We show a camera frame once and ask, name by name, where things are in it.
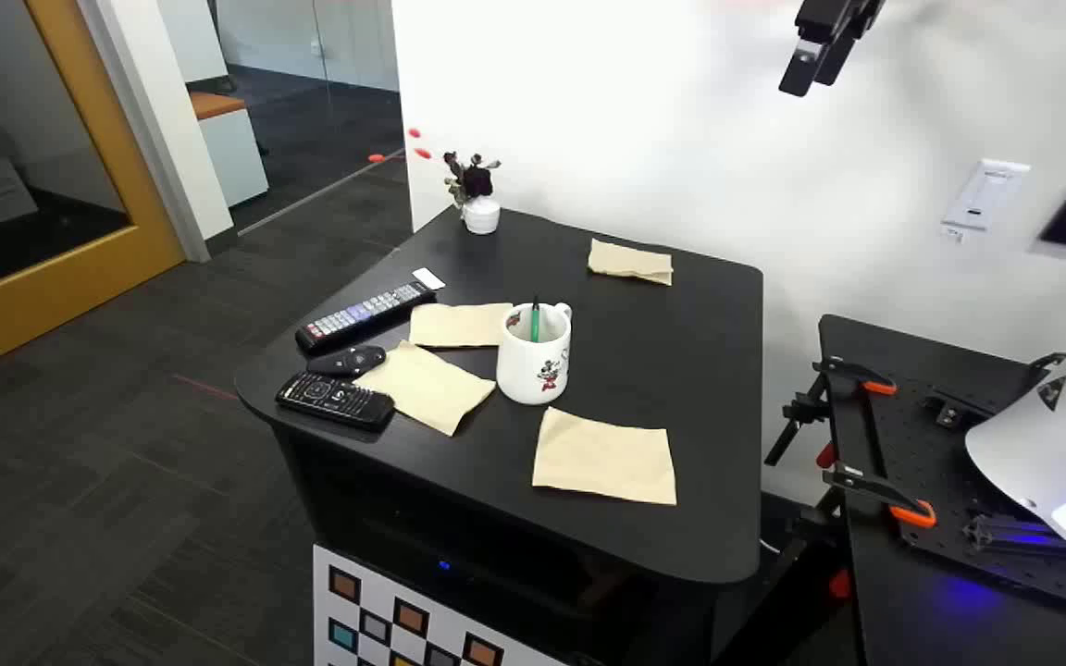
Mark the long remote with coloured buttons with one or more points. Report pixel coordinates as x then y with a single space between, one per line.
360 314

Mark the black table cabinet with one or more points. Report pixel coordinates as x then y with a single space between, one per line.
681 371

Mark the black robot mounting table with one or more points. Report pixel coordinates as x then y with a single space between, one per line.
925 593

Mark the large creased beige napkin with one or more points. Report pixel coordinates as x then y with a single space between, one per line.
428 387

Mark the white pen cup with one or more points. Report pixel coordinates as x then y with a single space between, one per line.
475 197

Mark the black remote control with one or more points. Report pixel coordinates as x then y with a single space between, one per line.
333 402

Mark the small white card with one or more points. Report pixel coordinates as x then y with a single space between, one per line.
428 279

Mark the white wall plate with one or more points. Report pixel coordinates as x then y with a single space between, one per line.
984 197

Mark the white mug with red print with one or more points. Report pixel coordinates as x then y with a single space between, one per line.
535 360

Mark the small black bracket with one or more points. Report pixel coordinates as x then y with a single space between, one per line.
957 407

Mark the yellow door frame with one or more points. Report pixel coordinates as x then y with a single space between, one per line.
64 270

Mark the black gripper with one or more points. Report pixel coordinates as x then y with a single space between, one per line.
839 23

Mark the green pen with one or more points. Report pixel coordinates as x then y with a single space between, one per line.
535 319

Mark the beige napkin beside mug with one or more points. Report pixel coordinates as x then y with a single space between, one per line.
456 324

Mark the flat square beige napkin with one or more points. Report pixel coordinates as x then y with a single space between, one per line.
603 456

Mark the small folded beige napkin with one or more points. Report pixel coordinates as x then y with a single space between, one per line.
632 259

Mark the small oval black remote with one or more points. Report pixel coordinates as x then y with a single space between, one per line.
344 360

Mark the white cabinet with wooden top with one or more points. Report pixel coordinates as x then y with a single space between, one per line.
232 140

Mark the colour checker board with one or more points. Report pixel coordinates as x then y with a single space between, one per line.
370 616

